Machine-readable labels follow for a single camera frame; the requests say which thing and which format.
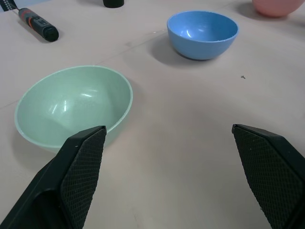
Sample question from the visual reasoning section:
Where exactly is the black cylindrical object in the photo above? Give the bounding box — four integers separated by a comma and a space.
102, 0, 124, 8

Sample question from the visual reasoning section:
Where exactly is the black dotted strap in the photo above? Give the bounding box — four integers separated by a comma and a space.
0, 0, 19, 12

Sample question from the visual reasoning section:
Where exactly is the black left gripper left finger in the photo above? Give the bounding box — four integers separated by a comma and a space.
0, 125, 107, 229

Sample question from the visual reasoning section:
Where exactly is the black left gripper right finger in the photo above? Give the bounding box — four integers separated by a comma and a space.
232, 124, 305, 229

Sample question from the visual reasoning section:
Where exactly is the green bowl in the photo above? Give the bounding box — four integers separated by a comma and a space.
14, 65, 133, 155

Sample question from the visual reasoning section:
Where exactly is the red bowl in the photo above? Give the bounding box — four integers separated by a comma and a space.
252, 0, 305, 18

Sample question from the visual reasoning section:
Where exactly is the blue bowl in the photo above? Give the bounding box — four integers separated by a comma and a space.
166, 10, 239, 61

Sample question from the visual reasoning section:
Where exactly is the black and red marker pen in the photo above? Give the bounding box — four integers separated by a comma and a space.
18, 8, 60, 43

